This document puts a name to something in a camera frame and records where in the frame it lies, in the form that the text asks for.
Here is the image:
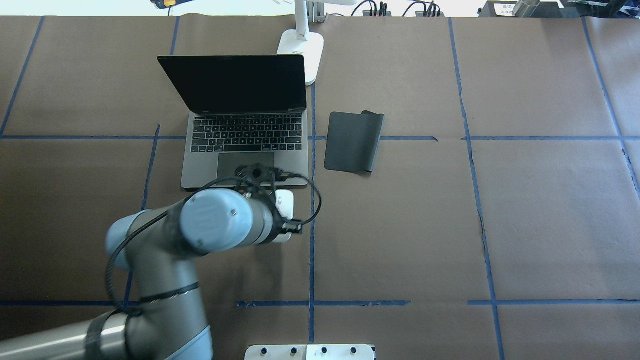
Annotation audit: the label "white computer mouse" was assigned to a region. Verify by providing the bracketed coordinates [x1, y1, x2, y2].
[272, 189, 295, 244]

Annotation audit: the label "black mouse pad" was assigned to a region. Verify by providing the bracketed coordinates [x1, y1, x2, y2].
[324, 111, 386, 174]

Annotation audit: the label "grey laptop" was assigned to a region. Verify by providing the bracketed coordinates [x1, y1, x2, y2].
[157, 54, 310, 191]

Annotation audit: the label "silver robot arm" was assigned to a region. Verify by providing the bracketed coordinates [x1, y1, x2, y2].
[1, 188, 284, 360]

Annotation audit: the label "white desk lamp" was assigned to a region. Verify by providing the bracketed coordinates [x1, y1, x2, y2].
[275, 0, 356, 87]

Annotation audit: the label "orange black tool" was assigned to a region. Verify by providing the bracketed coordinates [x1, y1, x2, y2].
[150, 0, 192, 10]

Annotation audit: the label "black box with label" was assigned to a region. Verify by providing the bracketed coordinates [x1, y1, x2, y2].
[477, 0, 562, 19]

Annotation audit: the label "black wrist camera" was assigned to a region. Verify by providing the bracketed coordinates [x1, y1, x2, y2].
[233, 163, 296, 196]

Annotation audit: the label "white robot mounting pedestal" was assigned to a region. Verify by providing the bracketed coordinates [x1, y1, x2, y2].
[244, 343, 377, 360]

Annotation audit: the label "black power strip cables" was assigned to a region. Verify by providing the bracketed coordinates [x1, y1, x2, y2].
[350, 0, 446, 18]

